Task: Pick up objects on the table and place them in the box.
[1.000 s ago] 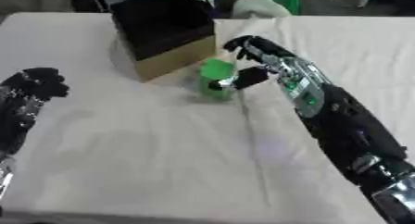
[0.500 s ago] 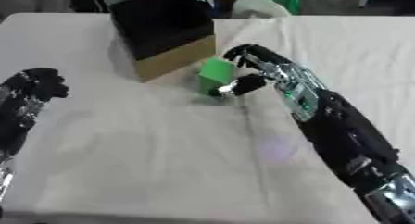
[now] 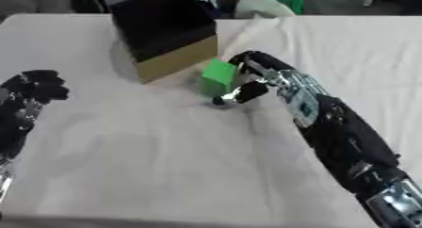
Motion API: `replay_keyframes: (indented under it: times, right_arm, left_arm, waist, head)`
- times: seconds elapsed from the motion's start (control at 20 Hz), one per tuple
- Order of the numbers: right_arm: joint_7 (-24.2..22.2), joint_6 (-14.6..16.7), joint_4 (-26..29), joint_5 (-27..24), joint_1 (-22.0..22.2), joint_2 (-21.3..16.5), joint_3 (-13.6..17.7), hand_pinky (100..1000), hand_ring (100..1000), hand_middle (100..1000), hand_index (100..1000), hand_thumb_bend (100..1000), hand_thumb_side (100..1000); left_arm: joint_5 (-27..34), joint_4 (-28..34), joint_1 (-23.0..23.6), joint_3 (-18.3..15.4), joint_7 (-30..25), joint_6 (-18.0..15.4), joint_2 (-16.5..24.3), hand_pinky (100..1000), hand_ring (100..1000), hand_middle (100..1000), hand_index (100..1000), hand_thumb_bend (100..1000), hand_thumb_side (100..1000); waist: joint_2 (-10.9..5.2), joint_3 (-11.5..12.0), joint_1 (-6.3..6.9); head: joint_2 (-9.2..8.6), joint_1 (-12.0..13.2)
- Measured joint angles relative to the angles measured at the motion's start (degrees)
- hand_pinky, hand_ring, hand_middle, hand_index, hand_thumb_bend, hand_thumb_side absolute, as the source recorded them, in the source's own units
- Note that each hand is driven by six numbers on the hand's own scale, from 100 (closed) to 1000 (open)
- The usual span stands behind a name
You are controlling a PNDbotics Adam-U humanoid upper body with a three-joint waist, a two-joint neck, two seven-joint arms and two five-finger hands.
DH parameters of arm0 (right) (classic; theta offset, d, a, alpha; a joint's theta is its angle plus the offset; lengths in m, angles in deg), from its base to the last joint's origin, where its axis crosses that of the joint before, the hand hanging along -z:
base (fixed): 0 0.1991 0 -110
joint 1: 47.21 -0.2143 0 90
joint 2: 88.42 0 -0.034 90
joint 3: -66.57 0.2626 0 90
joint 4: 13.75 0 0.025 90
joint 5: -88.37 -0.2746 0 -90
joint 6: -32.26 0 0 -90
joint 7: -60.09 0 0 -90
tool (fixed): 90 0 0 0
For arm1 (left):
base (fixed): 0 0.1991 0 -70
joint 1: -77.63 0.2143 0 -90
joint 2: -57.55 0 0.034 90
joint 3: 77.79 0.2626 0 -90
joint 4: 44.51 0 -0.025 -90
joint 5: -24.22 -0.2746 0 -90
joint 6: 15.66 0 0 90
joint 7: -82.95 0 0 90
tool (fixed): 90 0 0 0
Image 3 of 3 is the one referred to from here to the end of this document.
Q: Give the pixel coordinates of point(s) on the green rectangular block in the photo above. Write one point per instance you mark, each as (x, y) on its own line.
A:
(218, 78)

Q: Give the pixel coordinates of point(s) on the cardboard box with black inside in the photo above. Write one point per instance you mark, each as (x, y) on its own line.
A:
(165, 27)

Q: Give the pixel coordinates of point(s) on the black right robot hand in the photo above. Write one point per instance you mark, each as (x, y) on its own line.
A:
(264, 63)

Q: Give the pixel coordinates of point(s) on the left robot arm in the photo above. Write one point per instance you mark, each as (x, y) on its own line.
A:
(14, 128)

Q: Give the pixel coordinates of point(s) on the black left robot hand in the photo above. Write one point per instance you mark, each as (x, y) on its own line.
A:
(38, 84)

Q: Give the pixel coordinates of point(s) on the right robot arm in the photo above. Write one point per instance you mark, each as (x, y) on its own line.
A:
(340, 134)

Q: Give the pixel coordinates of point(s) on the green and white bag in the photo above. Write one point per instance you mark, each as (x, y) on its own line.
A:
(274, 1)

